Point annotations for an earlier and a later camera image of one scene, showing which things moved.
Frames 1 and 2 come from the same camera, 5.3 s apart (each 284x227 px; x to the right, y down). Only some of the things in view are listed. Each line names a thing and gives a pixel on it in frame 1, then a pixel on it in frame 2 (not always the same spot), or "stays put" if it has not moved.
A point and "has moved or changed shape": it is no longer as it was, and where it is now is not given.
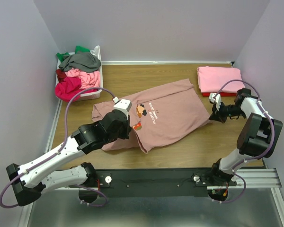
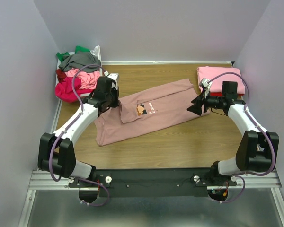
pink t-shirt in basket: x=88 y=80 stays put
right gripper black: x=217 y=114 -> x=202 y=100
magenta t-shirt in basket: x=68 y=87 stays put
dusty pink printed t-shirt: x=160 y=114 has moved or changed shape
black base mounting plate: x=129 y=182 stays put
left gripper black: x=128 y=127 -> x=114 y=101
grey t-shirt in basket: x=80 y=61 stays put
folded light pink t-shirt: x=211 y=79 stays put
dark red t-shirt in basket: x=61 y=75 stays put
